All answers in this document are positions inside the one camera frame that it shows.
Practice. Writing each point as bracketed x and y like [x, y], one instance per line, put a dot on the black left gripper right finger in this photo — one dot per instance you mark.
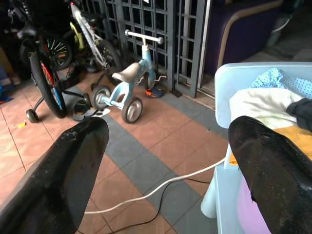
[273, 170]

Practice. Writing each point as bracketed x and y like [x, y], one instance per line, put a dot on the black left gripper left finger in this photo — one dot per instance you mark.
[56, 175]

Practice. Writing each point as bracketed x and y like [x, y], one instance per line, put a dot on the yellow cloth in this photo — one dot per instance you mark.
[296, 136]

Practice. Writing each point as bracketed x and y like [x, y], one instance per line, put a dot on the pink cloth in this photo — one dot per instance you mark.
[248, 212]

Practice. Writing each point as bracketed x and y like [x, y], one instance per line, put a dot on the light blue plastic laundry basket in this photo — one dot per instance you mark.
[226, 136]

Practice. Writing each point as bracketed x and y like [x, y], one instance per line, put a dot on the small yellow toy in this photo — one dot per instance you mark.
[22, 125]

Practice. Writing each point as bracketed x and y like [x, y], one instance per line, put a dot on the dark navy cloth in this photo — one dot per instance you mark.
[302, 109]

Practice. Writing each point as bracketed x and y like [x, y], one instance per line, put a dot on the white cloth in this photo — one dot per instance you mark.
[263, 102]

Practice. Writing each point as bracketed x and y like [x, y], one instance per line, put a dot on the black sandal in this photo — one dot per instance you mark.
[81, 109]

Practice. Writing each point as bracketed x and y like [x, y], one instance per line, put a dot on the blue dotted cloth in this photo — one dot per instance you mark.
[282, 80]

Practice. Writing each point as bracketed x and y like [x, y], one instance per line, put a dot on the black kids bicycle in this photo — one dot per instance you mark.
[46, 70]

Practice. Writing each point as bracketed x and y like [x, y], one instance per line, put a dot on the light blue toddler tricycle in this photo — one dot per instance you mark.
[126, 83]

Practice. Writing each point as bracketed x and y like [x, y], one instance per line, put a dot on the orange and blue shoe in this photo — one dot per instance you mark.
[154, 93]

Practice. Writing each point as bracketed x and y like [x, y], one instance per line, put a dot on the white kids bicycle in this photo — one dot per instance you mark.
[92, 46]

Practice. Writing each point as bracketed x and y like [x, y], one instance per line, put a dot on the dark purple armchair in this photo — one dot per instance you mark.
[241, 31]

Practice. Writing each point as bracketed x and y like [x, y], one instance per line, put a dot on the grey metal grille gate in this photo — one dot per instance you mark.
[156, 31]

